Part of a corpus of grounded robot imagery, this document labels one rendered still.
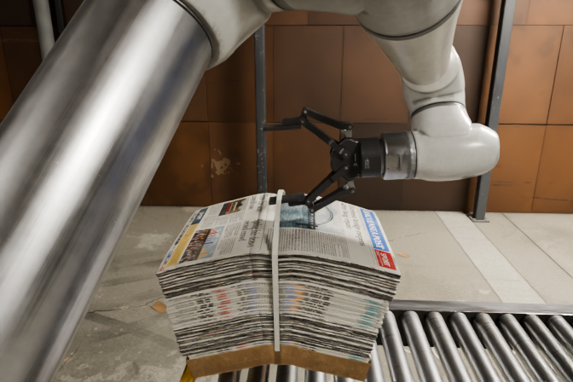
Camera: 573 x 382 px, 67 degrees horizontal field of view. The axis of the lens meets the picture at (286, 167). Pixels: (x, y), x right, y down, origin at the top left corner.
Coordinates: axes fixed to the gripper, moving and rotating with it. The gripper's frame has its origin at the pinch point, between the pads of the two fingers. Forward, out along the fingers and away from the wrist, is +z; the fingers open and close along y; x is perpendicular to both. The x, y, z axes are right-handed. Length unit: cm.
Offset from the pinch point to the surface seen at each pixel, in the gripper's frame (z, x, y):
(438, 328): -37, 19, 51
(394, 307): -27, 27, 50
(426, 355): -31, 8, 51
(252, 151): 47, 292, 60
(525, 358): -55, 10, 54
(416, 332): -31, 17, 50
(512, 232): -163, 253, 132
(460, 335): -42, 18, 52
